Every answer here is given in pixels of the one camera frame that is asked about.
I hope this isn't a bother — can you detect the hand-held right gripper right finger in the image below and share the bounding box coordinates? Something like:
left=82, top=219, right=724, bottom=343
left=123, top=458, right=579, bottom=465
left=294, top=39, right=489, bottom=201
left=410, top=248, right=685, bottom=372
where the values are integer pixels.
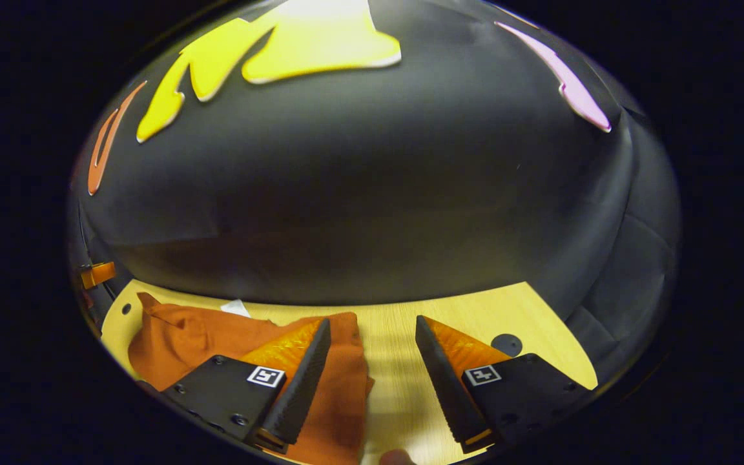
left=414, top=315, right=592, bottom=454

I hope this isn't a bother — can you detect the black backdrop cloth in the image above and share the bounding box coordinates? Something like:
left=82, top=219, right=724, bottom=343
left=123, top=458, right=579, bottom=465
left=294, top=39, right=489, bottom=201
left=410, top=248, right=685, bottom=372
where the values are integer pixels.
left=65, top=0, right=683, bottom=388

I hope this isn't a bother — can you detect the orange button shirt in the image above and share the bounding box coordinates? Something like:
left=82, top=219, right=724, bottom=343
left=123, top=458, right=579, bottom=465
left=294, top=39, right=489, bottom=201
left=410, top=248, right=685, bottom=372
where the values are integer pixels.
left=128, top=292, right=376, bottom=465

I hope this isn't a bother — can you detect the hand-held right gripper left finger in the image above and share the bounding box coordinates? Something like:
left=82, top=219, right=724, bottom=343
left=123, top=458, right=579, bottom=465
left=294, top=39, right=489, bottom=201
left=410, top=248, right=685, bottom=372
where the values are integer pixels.
left=161, top=316, right=333, bottom=454

